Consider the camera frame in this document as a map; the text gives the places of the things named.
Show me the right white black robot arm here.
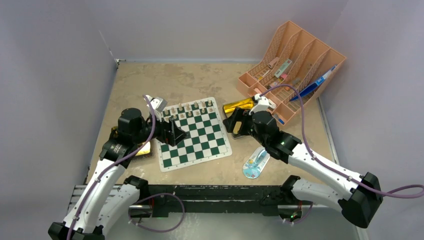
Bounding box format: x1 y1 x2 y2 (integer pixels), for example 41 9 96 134
223 107 383 229

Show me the right gold tin tray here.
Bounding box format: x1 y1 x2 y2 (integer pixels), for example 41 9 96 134
222 97 255 117

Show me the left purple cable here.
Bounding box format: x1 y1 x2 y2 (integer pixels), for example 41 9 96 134
66 95 157 240

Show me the green white chess board mat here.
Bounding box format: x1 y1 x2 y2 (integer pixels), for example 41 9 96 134
155 97 233 172

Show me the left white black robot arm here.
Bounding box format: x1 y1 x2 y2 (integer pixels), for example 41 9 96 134
48 108 187 240

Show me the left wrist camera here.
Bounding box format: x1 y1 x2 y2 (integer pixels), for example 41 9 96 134
146 95 168 119

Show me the white chess pieces row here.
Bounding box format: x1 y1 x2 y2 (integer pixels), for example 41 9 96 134
161 99 217 121

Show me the peach plastic file organizer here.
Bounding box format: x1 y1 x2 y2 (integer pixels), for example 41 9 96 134
236 21 347 125

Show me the gold tin tray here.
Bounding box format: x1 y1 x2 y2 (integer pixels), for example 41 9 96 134
222 97 255 117
110 125 154 160

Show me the teal white box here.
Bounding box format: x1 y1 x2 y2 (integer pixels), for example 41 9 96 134
274 58 293 78

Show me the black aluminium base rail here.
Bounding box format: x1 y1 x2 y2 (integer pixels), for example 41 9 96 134
67 184 319 220

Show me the purple cable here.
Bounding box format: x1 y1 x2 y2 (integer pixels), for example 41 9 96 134
66 95 157 240
259 83 424 200

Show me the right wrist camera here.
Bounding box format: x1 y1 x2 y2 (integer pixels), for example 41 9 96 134
249 93 277 115

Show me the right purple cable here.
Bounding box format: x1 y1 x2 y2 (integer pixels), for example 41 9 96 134
259 83 424 200

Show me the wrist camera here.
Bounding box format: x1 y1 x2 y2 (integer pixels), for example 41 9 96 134
146 95 168 119
249 93 277 115

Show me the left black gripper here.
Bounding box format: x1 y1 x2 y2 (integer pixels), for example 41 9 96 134
132 109 188 146

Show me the left gold tin tray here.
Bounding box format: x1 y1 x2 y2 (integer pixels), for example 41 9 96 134
110 125 154 160

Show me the blue packaged toy blister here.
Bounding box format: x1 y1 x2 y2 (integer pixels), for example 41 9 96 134
242 147 271 179

